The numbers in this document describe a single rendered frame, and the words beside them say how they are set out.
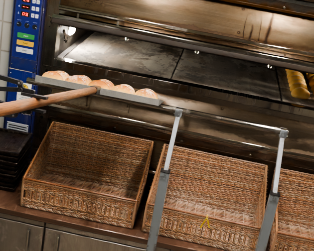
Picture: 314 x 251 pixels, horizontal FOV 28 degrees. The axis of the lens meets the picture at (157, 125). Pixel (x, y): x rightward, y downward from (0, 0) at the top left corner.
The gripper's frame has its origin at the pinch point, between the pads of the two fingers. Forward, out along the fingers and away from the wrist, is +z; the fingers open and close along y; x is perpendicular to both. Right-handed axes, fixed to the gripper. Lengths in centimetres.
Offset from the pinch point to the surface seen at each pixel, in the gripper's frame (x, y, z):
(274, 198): -99, 31, 84
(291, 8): -140, -54, 79
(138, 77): -152, -6, 12
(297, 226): -152, 53, 107
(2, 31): -151, -16, -61
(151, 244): -108, 65, 36
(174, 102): -157, 3, 32
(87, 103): -156, 12, -12
